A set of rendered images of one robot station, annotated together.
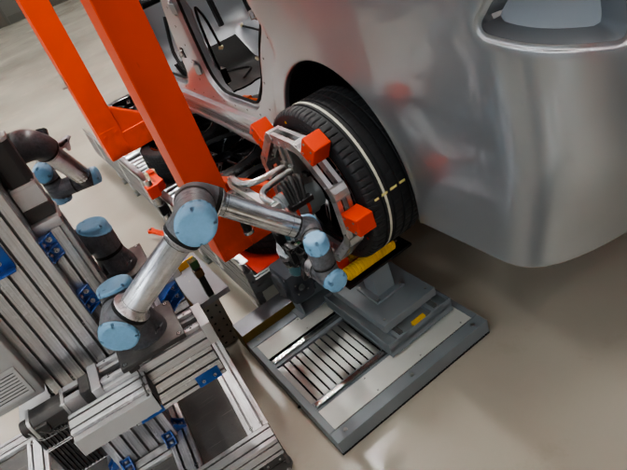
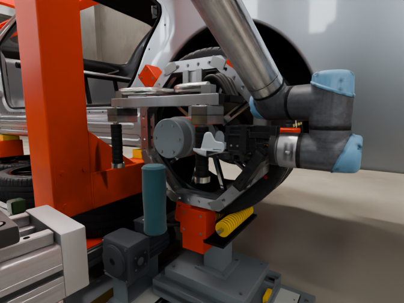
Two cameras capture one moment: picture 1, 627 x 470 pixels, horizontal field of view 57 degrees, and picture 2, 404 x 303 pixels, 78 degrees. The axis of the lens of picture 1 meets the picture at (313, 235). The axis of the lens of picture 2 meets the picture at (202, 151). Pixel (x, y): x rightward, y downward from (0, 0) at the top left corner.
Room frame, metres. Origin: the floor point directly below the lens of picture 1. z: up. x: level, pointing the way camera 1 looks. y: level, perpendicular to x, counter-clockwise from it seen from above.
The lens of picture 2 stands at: (1.18, 0.49, 0.92)
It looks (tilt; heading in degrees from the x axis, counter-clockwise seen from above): 8 degrees down; 325
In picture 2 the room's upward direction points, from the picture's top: straight up
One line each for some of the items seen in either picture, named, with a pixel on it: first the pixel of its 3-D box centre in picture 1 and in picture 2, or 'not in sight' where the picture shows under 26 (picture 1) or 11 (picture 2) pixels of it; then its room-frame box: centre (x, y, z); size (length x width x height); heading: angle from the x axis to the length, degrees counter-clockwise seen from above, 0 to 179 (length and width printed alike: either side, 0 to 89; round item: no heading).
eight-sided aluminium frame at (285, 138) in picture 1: (309, 195); (197, 134); (1.95, -0.04, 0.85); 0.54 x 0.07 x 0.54; 22
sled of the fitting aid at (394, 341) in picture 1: (385, 302); (217, 283); (2.02, -0.20, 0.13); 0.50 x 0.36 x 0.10; 22
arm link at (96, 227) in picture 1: (96, 236); not in sight; (2.02, 0.78, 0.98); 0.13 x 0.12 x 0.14; 91
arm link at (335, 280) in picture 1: (328, 275); (328, 151); (1.43, 0.00, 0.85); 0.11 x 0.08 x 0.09; 22
